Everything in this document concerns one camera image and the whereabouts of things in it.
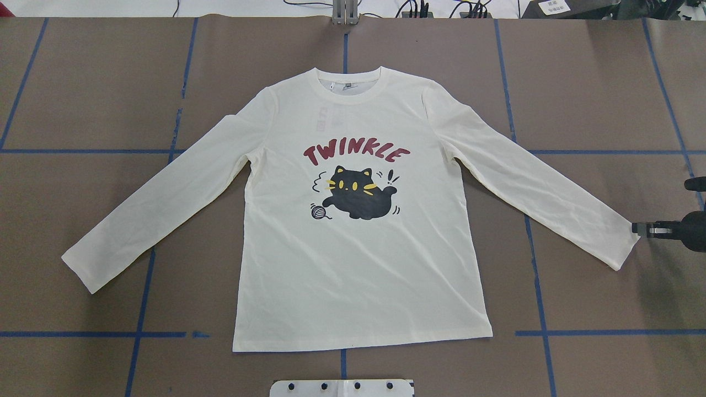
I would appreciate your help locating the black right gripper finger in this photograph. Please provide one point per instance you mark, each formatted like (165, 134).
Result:
(657, 229)

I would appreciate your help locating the grey aluminium frame post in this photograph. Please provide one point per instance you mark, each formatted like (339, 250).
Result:
(345, 12)

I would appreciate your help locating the black box with label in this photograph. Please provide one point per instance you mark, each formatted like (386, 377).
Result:
(584, 10)

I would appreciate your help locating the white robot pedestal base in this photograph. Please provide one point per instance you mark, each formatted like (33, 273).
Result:
(343, 387)

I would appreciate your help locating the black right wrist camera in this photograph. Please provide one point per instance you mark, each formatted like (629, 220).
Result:
(695, 184)

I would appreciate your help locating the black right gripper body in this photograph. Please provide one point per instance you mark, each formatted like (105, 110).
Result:
(695, 231)

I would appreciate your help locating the cream long-sleeve cat shirt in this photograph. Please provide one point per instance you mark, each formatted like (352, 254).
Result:
(356, 229)

